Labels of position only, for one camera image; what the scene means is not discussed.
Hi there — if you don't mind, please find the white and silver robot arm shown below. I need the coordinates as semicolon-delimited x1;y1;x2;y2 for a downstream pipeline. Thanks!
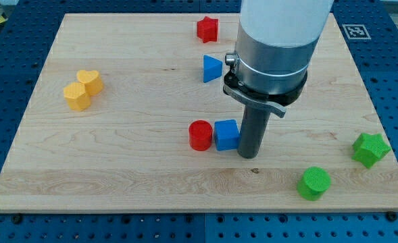
223;0;333;117

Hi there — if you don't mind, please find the blue cube block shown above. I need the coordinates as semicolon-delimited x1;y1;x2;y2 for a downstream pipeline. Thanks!
214;119;240;151

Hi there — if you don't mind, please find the red cylinder block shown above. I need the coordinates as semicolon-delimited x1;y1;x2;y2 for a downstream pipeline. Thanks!
189;120;213;151

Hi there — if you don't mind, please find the blue triangle block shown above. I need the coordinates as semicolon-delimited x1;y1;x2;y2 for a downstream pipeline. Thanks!
203;55;222;83

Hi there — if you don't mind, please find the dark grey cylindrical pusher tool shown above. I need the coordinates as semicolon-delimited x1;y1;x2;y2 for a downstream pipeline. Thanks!
237;106;270;159

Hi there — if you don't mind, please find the light wooden board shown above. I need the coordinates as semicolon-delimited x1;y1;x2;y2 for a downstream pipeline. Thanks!
0;13;398;213

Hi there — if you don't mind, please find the red star block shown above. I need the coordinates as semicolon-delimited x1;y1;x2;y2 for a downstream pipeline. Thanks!
197;16;219;43

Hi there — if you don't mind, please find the yellow heart block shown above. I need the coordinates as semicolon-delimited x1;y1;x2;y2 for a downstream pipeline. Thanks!
76;70;104;96

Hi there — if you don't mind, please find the yellow hexagon block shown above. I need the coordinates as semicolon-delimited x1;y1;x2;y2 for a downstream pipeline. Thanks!
64;82;91;111

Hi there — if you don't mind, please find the green cylinder block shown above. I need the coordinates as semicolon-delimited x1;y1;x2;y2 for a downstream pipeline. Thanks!
297;167;331;201

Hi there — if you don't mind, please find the green star block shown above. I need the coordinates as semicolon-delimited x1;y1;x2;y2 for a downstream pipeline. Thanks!
351;133;391;169

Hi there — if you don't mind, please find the black and white fiducial marker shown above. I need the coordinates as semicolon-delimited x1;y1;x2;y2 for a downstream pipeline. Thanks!
342;24;371;40

